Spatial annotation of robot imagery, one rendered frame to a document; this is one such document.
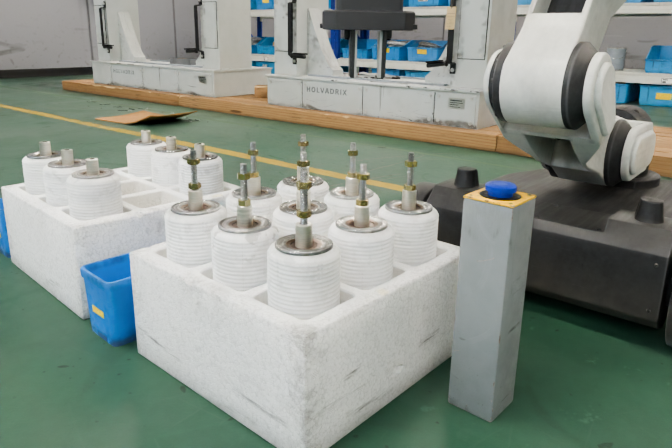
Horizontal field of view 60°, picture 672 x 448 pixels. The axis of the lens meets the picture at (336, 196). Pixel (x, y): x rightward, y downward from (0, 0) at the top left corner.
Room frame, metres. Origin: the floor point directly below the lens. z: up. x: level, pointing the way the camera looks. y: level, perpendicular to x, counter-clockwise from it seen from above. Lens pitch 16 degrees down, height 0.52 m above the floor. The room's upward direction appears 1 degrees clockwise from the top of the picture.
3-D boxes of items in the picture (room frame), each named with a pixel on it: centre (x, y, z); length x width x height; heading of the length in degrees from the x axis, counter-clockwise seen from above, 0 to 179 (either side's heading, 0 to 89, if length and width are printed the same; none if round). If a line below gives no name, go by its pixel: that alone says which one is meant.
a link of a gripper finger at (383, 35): (0.80, -0.06, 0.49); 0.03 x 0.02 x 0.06; 3
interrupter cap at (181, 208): (0.86, 0.22, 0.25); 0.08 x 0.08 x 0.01
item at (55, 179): (1.15, 0.55, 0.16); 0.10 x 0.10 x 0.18
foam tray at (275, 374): (0.87, 0.05, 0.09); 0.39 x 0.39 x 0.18; 49
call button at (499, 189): (0.74, -0.22, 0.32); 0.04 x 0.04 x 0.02
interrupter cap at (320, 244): (0.71, 0.04, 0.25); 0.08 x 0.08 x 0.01
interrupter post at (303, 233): (0.71, 0.04, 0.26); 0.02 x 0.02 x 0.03
